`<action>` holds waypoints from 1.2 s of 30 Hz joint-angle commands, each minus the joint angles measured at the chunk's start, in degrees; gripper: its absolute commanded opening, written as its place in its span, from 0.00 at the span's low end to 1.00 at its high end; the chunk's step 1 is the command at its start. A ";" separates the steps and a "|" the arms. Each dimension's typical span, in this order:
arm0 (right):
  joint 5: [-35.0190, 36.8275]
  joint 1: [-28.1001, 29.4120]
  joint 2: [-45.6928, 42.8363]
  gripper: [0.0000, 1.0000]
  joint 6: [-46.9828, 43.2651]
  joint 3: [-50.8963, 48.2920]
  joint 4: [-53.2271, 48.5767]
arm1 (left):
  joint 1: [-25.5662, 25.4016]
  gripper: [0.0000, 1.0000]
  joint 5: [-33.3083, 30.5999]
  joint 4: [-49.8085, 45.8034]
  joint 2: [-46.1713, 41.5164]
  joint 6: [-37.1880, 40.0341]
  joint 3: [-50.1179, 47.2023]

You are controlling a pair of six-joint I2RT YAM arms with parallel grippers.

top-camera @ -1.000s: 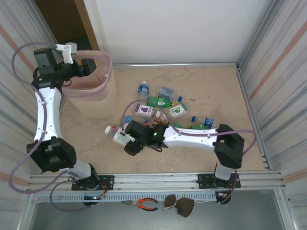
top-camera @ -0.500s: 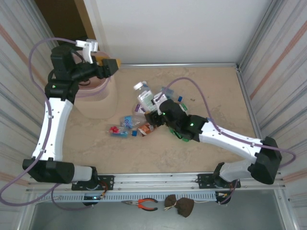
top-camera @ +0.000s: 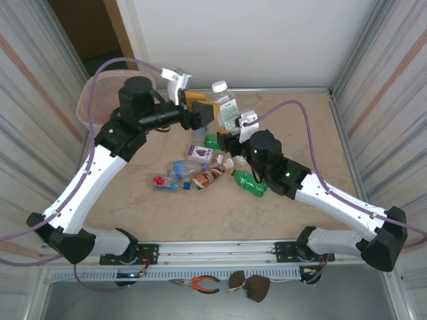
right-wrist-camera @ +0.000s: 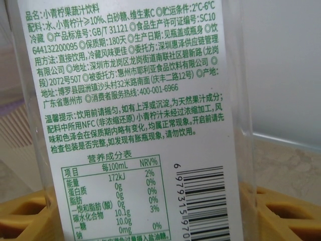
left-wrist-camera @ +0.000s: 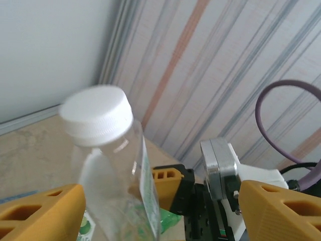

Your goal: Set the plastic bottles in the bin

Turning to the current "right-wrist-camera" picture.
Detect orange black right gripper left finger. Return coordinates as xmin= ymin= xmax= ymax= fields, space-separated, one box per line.
xmin=0 ymin=187 xmax=57 ymax=241

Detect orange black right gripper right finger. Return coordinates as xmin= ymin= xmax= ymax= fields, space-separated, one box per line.
xmin=239 ymin=180 xmax=321 ymax=241

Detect green lime label bottle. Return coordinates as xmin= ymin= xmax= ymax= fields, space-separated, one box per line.
xmin=6 ymin=0 xmax=260 ymax=241

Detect pink plastic bin liner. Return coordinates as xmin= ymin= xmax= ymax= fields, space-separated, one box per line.
xmin=0 ymin=99 xmax=28 ymax=115

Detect aluminium table edge rail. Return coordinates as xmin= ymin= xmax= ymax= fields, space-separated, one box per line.
xmin=252 ymin=130 xmax=321 ymax=158

